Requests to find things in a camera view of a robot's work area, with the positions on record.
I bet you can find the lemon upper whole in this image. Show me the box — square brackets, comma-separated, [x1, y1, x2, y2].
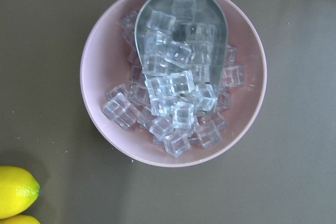
[1, 166, 40, 219]

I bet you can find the lemon lower whole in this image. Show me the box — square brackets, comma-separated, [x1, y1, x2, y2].
[1, 215, 40, 224]

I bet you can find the pink bowl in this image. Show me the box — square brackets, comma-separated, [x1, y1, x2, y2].
[80, 0, 267, 167]

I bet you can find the pile of clear ice cubes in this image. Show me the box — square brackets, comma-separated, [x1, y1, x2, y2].
[102, 0, 244, 157]

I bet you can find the metal ice scoop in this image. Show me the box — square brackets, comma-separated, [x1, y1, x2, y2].
[134, 0, 228, 114]

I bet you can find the lemon whole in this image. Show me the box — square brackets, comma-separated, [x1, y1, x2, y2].
[1, 166, 40, 219]
[1, 215, 40, 224]

